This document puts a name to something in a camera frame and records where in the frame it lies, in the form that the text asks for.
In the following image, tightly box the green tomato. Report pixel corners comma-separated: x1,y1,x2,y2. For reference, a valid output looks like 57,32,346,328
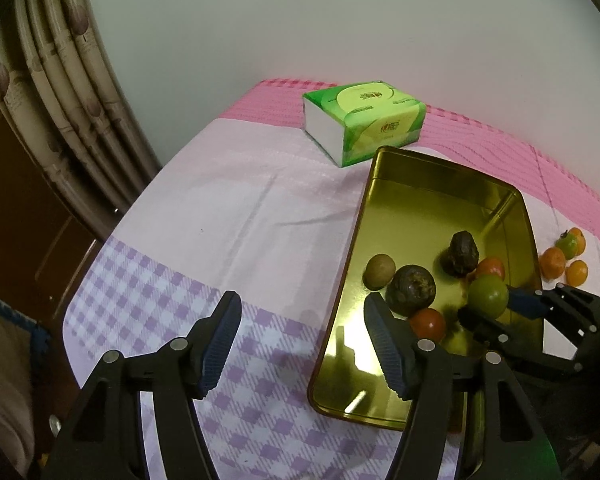
467,275,509,320

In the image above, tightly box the orange tangerine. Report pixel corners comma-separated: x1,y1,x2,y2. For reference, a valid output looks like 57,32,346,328
569,226,586,256
539,247,567,281
566,260,588,287

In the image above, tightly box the gold metal tin tray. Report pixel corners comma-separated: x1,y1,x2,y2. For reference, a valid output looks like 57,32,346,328
308,148,542,429

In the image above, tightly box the red orange tomato back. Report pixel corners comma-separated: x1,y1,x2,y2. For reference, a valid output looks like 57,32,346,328
474,257,506,281

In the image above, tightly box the red tomato front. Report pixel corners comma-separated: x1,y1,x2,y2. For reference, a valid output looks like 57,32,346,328
408,308,446,344

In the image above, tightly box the green tangerine on cloth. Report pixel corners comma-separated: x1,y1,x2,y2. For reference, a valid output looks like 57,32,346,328
554,231,579,260

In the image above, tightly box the dark wrinkled avocado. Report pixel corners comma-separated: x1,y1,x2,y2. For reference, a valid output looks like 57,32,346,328
440,231,479,278

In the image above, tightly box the dark round passion fruit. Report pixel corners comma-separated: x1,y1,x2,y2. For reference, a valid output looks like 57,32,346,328
386,264,437,316

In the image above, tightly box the blue-edged cushion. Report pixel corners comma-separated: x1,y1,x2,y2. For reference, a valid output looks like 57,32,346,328
0,299,48,479

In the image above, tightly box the brown kiwi fruit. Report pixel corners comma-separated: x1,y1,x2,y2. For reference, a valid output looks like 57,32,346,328
363,254,396,290

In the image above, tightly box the dark wooden cabinet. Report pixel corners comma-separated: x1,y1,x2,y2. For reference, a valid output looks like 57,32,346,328
0,111,102,326

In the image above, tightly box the green tissue pack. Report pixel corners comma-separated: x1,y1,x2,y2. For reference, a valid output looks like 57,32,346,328
302,81,427,168

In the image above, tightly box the pink purple checkered tablecloth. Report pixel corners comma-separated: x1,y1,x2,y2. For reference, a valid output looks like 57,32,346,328
61,77,600,480

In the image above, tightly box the beige patterned curtain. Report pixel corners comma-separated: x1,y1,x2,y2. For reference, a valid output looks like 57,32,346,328
0,0,160,240

